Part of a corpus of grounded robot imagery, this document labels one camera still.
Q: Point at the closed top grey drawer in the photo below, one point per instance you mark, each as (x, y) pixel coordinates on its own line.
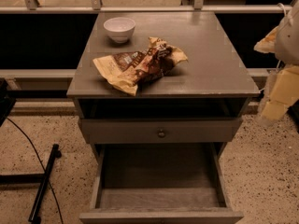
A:
(144, 131)

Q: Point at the brown chip bag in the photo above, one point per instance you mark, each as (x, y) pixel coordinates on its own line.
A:
(125, 71)

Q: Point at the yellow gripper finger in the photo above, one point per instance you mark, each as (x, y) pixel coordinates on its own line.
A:
(267, 44)
(281, 91)

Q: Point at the grey wooden drawer cabinet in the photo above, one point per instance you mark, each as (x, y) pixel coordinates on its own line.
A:
(158, 112)

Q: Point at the round metal drawer knob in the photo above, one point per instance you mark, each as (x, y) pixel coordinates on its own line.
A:
(161, 133)

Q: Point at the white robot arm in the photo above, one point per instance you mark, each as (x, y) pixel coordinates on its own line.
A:
(287, 39)

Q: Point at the white ceramic bowl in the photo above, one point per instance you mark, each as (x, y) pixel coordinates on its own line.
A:
(119, 29)

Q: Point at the open middle grey drawer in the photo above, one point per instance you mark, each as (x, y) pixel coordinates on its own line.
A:
(159, 184)

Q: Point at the black metal stand base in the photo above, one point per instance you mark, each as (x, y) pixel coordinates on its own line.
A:
(42, 179)

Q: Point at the metal railing frame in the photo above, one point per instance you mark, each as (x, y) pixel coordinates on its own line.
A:
(140, 3)

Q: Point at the dark object at left edge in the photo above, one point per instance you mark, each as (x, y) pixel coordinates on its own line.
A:
(6, 102)

